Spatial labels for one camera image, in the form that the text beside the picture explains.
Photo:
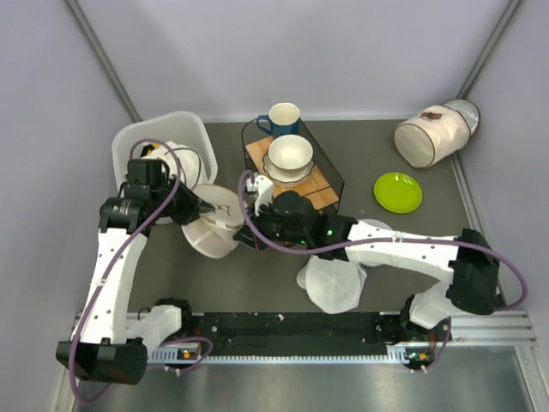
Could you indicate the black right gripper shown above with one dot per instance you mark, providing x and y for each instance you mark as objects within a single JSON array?
[{"x": 244, "y": 234}]

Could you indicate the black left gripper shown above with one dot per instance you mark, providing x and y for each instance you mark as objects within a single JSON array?
[{"x": 192, "y": 206}]

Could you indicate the white mesh bra laundry bag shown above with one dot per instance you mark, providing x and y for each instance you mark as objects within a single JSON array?
[{"x": 211, "y": 234}]

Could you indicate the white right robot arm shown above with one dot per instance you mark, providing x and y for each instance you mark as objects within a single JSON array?
[{"x": 464, "y": 267}]

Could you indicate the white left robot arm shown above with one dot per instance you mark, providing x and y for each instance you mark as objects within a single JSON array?
[{"x": 103, "y": 347}]

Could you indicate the white plastic laundry basket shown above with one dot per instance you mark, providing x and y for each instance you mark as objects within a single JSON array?
[{"x": 180, "y": 127}]

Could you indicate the white mesh bag grey trim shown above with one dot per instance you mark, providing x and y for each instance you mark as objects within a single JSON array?
[{"x": 334, "y": 286}]

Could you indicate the white clothes in basket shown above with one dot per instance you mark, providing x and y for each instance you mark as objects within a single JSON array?
[{"x": 193, "y": 170}]

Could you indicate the white scalloped saucer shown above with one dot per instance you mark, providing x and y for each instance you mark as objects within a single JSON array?
[{"x": 286, "y": 178}]

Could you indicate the white ceramic bowl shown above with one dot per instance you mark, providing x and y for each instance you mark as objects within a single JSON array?
[{"x": 290, "y": 152}]

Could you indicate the blue white mug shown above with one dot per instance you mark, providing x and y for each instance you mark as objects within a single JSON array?
[{"x": 282, "y": 119}]

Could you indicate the lime green plate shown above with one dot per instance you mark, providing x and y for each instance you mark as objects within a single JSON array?
[{"x": 398, "y": 193}]

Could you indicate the beige cylindrical fabric hamper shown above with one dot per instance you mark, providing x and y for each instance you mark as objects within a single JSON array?
[{"x": 436, "y": 132}]

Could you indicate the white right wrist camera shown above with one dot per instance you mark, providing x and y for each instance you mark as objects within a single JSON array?
[{"x": 262, "y": 187}]

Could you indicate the black wire wooden shelf rack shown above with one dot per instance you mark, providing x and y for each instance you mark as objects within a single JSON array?
[{"x": 318, "y": 179}]

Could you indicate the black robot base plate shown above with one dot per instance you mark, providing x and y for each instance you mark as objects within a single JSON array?
[{"x": 306, "y": 333}]

